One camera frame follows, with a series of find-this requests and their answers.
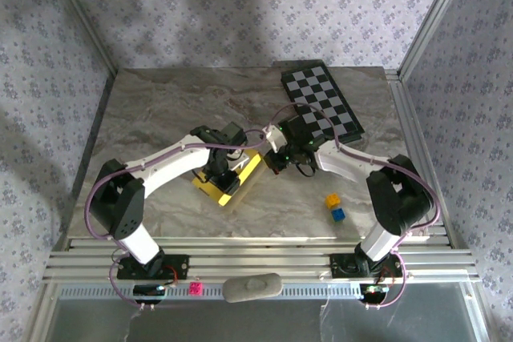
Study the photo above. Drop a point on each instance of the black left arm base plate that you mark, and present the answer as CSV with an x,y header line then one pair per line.
x,y
176,266

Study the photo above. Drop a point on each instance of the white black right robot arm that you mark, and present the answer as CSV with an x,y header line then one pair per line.
x,y
401,198

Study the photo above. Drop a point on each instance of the aluminium corner post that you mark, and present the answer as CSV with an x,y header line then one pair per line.
x,y
433,17
87,25

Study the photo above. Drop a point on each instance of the pink toy brick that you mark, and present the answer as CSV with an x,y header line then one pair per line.
x,y
196,288

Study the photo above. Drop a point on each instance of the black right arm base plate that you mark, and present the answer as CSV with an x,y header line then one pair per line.
x,y
340,266

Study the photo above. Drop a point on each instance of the grey oval stone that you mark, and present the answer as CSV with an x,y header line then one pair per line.
x,y
252,286

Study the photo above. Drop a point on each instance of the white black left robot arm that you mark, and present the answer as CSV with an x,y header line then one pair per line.
x,y
168,162

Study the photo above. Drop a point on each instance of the yellow toy brick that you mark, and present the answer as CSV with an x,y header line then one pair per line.
x,y
332,201

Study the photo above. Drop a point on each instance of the blue toy brick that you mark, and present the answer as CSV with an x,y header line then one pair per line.
x,y
338,215

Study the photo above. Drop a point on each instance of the aluminium profile mounting rails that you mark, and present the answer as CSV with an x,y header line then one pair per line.
x,y
260,256

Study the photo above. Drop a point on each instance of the yellow white paper box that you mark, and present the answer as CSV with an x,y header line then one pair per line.
x,y
250,170

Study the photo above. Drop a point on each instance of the black white chessboard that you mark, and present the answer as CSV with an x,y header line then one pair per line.
x,y
320,93

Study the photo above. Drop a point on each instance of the aluminium side rail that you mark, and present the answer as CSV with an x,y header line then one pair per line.
x,y
418,158
70,214

